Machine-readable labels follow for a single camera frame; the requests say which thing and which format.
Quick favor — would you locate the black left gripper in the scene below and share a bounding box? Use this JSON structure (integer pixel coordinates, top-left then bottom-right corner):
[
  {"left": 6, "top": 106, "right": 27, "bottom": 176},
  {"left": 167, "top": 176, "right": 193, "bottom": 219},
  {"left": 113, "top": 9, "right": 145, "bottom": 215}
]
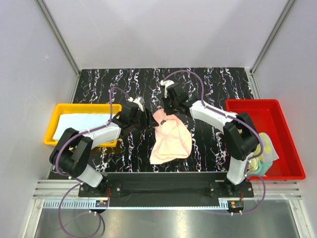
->
[{"left": 129, "top": 108, "right": 159, "bottom": 131}]

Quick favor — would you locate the pink towel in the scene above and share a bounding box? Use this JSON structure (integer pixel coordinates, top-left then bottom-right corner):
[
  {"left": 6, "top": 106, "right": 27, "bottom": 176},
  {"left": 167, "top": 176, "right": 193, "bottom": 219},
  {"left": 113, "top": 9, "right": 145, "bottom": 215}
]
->
[{"left": 150, "top": 109, "right": 192, "bottom": 165}]

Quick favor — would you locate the light blue towel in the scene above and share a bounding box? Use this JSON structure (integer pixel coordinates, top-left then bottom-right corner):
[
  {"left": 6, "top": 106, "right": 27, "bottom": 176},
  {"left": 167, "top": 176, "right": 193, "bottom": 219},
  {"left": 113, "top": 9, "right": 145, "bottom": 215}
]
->
[{"left": 53, "top": 113, "right": 119, "bottom": 147}]

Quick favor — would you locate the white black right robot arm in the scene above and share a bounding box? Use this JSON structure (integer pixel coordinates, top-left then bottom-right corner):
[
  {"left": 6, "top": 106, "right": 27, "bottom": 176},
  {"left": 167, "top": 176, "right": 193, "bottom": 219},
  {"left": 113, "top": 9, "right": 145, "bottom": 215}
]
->
[{"left": 160, "top": 80, "right": 262, "bottom": 197}]

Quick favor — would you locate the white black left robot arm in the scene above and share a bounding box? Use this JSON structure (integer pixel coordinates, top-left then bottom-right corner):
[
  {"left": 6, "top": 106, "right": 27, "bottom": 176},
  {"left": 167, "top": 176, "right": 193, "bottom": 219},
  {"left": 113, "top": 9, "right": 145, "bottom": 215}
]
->
[{"left": 49, "top": 97, "right": 159, "bottom": 196}]

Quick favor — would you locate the yellow plastic tray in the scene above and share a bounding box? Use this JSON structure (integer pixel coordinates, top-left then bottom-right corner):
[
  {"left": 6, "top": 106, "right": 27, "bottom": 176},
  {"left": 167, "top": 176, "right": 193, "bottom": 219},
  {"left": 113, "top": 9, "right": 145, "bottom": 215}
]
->
[{"left": 44, "top": 104, "right": 110, "bottom": 146}]

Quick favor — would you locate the red plastic tray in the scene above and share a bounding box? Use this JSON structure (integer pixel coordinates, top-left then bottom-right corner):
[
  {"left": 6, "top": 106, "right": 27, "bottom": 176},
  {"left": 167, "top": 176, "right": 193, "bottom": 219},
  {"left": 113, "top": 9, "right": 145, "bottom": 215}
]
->
[{"left": 225, "top": 99, "right": 306, "bottom": 180}]

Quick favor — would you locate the left connector box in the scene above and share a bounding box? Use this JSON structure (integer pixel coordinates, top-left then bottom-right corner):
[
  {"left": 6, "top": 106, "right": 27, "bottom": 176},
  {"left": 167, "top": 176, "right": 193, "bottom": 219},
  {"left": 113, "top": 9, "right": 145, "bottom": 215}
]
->
[{"left": 95, "top": 200, "right": 109, "bottom": 209}]

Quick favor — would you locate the connector box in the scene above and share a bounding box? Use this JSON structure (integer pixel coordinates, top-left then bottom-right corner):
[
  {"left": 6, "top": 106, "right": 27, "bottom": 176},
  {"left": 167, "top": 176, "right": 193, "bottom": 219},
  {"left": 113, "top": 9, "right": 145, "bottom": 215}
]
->
[
  {"left": 95, "top": 200, "right": 109, "bottom": 209},
  {"left": 230, "top": 200, "right": 244, "bottom": 210}
]

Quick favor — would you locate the green yellow towel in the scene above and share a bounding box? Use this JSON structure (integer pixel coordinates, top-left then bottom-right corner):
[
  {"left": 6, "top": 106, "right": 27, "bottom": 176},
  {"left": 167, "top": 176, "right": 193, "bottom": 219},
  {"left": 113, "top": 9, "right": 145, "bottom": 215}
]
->
[{"left": 247, "top": 132, "right": 279, "bottom": 177}]

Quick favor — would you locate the right connector box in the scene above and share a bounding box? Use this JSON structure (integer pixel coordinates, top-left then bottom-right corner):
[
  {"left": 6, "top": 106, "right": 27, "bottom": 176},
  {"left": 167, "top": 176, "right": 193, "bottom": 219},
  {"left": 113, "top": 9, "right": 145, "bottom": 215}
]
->
[{"left": 230, "top": 200, "right": 244, "bottom": 210}]

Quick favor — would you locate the black mounting base plate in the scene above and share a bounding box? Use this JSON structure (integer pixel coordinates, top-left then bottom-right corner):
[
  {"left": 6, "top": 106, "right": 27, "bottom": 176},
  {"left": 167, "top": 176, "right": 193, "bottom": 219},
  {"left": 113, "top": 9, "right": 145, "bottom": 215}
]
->
[{"left": 78, "top": 172, "right": 254, "bottom": 209}]

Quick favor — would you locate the white cable duct strip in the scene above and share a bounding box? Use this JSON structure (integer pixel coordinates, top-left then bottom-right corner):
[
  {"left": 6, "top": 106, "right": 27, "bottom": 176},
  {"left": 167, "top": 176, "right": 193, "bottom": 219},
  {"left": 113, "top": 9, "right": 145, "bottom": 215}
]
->
[{"left": 44, "top": 199, "right": 228, "bottom": 210}]

